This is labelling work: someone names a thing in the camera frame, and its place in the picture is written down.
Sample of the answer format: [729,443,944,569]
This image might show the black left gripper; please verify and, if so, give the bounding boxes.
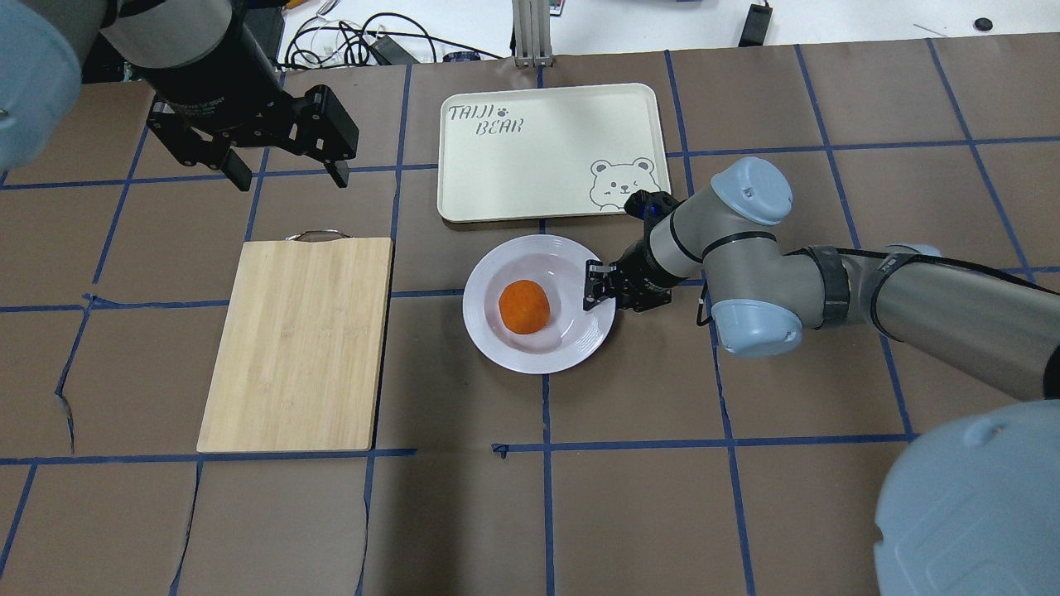
[145,24,359,192]

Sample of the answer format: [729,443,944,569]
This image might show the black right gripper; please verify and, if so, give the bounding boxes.
[582,240,675,312]

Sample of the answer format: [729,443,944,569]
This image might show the white round plate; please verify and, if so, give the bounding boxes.
[462,234,616,374]

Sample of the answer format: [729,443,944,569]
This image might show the orange fruit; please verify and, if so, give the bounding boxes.
[499,279,552,335]

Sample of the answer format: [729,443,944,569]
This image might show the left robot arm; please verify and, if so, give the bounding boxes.
[1,1,359,191]

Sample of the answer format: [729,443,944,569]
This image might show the cream bear tray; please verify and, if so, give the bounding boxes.
[436,83,671,224]

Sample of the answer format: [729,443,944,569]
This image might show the wooden cutting board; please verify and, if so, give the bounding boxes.
[196,236,394,455]

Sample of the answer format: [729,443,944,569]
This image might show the black power brick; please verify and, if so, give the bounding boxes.
[737,1,773,48]

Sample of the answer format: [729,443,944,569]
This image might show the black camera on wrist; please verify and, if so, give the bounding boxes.
[624,190,681,225]

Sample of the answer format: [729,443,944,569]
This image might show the aluminium frame post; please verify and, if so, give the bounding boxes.
[511,0,554,69]

